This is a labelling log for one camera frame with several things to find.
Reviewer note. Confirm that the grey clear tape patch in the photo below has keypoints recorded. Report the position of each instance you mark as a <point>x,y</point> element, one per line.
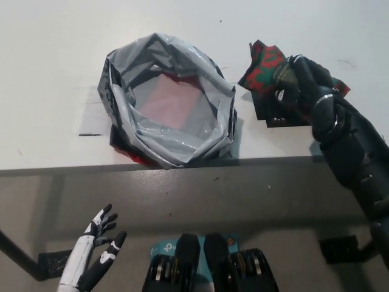
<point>92,118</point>

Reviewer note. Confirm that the black plastic bag grey inside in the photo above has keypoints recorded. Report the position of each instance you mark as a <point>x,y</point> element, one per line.
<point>170,146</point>

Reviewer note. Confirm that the red green patterned cloth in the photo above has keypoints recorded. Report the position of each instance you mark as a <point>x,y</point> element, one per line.
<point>264,70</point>

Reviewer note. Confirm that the black slanted table leg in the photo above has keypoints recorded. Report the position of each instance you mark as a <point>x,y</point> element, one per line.
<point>375,241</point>
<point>19,252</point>

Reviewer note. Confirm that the red flat sheet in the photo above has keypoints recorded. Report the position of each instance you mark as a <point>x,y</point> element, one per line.
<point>136,159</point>

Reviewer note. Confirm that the black tape patch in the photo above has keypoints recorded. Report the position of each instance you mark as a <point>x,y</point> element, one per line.
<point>267,106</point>

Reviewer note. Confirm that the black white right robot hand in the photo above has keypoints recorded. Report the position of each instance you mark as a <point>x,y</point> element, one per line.
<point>316,82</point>

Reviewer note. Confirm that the black left robot body block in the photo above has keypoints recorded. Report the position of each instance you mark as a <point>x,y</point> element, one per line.
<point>185,258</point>

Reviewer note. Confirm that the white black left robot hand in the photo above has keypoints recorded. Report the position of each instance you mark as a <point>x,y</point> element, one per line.
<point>79,258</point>

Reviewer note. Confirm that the teal router box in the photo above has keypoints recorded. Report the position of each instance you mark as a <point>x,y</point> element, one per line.
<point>158,251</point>

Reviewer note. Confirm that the black floor foot plate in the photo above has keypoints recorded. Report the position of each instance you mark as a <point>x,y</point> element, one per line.
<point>337,249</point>
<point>53,263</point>

